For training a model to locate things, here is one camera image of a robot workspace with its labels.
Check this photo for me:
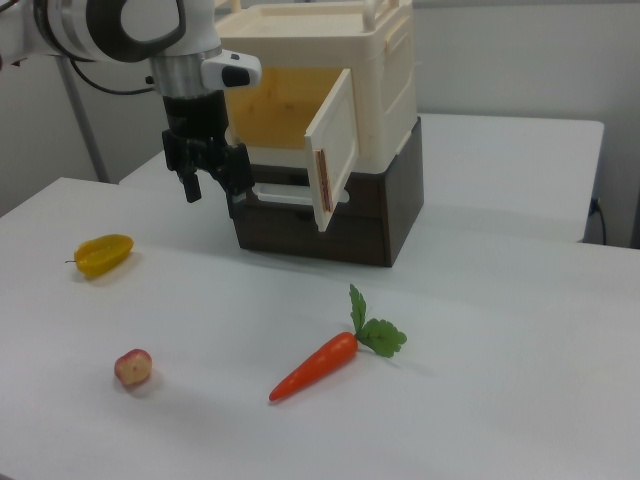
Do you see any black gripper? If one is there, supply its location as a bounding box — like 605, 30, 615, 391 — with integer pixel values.
160, 92, 252, 219

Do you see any cream cabinet door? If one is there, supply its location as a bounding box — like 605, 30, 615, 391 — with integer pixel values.
303, 68, 362, 235

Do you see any cream plastic toy cabinet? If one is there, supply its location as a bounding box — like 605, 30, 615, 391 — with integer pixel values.
214, 0, 419, 174

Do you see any white drawer pull tray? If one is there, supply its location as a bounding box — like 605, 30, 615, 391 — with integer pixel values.
248, 181, 352, 207

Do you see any yellow toy starfruit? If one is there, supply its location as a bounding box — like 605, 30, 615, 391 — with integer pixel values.
64, 233, 135, 280

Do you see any dark wooden base box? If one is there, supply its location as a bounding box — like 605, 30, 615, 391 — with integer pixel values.
230, 115, 425, 269

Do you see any small red-yellow toy fruit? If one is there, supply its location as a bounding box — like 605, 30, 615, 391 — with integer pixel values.
113, 348, 153, 387

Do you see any orange toy carrot with leaves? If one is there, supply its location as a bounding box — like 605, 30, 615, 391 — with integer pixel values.
268, 283, 409, 403

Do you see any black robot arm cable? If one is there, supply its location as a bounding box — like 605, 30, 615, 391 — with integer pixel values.
67, 57, 157, 97

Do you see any black power cable with plug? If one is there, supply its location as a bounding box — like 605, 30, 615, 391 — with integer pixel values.
589, 197, 610, 247

